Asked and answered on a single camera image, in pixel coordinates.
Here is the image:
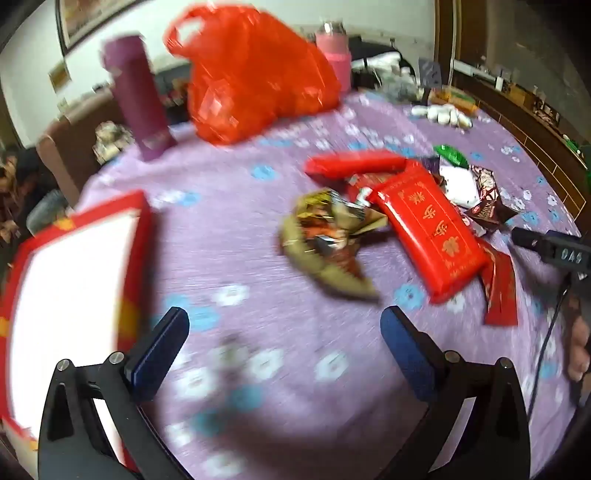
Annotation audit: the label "white wrapped pieces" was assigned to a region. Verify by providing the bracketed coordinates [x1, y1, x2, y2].
[411, 104, 472, 131]

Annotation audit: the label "red gift box white inside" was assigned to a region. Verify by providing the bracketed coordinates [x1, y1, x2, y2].
[0, 190, 153, 476]

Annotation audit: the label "green snack packet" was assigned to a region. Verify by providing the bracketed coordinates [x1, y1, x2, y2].
[434, 144, 469, 168]

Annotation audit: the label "yellow wall sign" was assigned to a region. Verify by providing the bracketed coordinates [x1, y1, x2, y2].
[48, 62, 71, 91]

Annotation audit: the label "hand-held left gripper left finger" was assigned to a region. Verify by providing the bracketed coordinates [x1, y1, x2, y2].
[38, 307, 192, 480]

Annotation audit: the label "person's right hand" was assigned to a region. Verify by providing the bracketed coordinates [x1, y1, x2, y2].
[567, 295, 591, 384]

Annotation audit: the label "patterned cloth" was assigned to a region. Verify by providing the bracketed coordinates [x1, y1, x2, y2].
[95, 121, 136, 163]

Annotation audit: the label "gold snack packet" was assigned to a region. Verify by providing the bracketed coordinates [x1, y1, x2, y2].
[277, 188, 389, 302]

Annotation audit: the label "wooden cabinet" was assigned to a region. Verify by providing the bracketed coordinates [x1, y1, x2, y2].
[436, 0, 591, 222]

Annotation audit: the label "purple floral tablecloth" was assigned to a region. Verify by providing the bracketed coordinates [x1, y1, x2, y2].
[78, 90, 585, 480]

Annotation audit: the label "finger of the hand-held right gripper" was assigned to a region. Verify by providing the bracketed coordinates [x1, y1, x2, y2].
[510, 226, 546, 254]

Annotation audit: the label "long red snack packet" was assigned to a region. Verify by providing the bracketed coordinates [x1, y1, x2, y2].
[305, 150, 409, 182]

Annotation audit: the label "orange plastic bag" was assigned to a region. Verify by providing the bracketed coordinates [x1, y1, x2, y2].
[164, 2, 345, 147]

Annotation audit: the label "large red gold-print packet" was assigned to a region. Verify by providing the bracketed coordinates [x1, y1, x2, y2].
[369, 161, 491, 305]

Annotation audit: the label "dark brown snack packet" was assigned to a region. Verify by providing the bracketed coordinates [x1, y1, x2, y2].
[468, 164, 502, 204]
[464, 198, 520, 234]

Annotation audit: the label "framed wall picture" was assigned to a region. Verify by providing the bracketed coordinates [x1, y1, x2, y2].
[55, 0, 153, 52]

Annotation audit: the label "white snack packet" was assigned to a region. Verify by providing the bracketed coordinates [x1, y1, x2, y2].
[438, 164, 491, 209]

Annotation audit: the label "pink bottle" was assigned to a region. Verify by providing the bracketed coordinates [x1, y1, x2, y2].
[315, 21, 354, 93]

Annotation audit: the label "orange green box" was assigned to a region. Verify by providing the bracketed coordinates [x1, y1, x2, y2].
[429, 88, 478, 116]

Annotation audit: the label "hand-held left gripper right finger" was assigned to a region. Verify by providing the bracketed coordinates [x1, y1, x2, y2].
[379, 305, 532, 480]

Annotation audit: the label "brown armchair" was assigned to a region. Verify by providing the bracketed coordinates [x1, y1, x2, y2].
[37, 90, 134, 208]

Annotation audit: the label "purple thermos bottle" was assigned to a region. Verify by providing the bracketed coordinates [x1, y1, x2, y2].
[102, 33, 176, 162]

